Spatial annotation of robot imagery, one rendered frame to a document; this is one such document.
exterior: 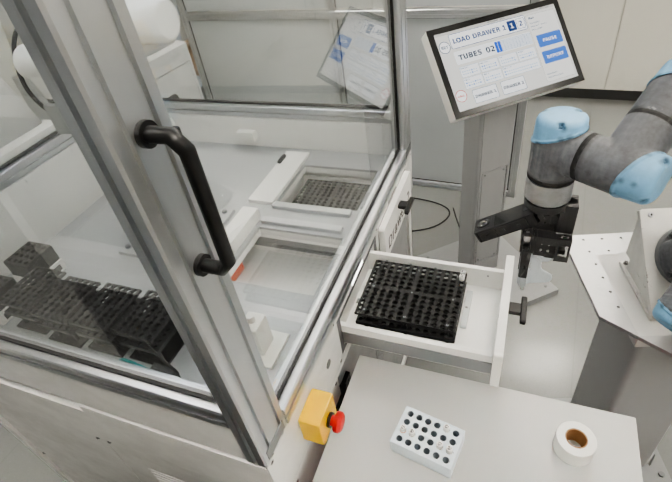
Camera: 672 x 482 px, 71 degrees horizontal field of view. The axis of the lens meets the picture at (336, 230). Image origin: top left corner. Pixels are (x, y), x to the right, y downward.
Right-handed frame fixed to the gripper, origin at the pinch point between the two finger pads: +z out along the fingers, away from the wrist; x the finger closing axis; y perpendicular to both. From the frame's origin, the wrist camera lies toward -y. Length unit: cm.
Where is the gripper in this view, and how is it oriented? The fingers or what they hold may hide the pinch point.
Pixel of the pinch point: (519, 276)
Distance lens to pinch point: 101.3
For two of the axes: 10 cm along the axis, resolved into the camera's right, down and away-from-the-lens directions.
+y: 9.3, 1.2, -3.4
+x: 3.4, -6.3, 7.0
